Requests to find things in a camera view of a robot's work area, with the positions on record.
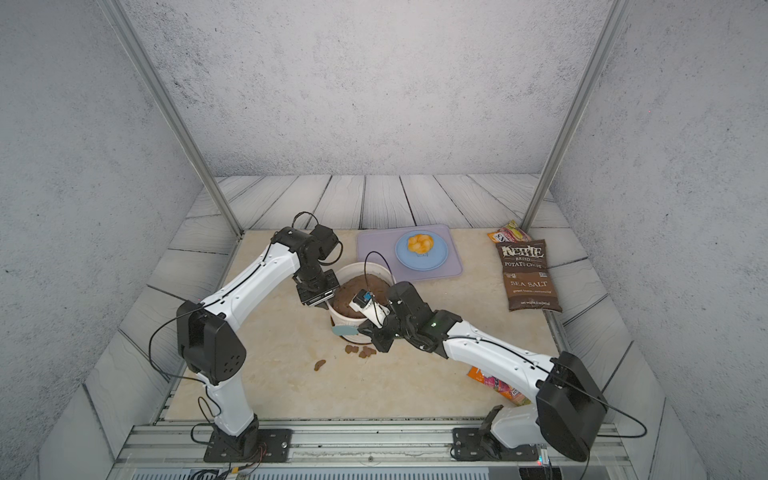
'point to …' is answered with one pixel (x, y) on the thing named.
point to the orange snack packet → (509, 234)
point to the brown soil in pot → (350, 287)
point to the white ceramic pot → (345, 272)
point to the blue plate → (429, 261)
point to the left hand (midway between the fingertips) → (341, 303)
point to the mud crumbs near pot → (366, 351)
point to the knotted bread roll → (420, 243)
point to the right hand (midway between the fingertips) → (364, 327)
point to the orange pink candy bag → (504, 389)
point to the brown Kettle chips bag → (527, 276)
